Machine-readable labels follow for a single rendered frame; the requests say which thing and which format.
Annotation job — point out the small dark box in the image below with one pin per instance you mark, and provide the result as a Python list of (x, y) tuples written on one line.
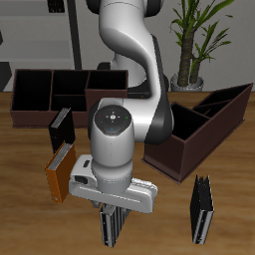
[(55, 5)]

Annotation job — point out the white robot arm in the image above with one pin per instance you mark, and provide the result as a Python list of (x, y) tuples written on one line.
[(123, 46)]

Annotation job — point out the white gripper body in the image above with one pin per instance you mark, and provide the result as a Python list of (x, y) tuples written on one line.
[(139, 198)]

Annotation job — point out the green pot plant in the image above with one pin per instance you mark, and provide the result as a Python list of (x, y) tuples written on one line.
[(186, 53)]

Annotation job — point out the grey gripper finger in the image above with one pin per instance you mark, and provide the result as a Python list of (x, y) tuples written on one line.
[(96, 203)]

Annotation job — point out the orange book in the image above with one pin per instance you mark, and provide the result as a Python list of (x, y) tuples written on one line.
[(59, 179)]

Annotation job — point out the dark brown desk caddy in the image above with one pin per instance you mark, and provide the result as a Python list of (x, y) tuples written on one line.
[(33, 99), (199, 139)]

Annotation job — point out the black vertical post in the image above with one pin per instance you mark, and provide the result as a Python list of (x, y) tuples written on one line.
[(75, 33)]

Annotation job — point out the dark grey angled panel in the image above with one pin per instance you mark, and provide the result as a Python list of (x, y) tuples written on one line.
[(4, 75)]

